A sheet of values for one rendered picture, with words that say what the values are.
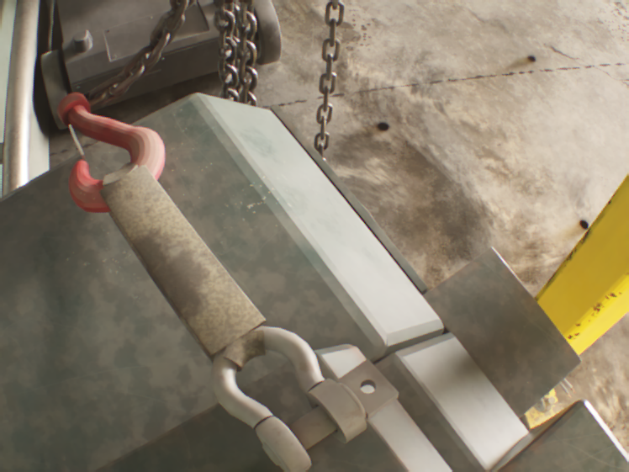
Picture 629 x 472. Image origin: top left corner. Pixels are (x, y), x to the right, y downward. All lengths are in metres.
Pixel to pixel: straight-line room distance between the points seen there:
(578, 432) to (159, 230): 0.28
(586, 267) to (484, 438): 0.46
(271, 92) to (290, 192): 1.17
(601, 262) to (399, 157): 0.82
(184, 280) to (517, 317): 0.27
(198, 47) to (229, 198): 1.09
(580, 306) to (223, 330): 0.61
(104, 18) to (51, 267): 1.25
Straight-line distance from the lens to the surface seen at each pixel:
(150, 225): 0.40
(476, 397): 0.45
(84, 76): 1.50
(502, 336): 0.51
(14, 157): 0.99
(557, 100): 1.82
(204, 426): 0.36
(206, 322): 0.36
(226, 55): 0.60
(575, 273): 0.87
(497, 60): 1.84
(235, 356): 0.35
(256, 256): 0.43
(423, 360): 0.43
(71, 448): 0.40
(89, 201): 0.43
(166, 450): 0.36
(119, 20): 1.64
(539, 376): 0.51
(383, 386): 0.34
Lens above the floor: 1.22
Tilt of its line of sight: 60 degrees down
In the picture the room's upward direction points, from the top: 5 degrees clockwise
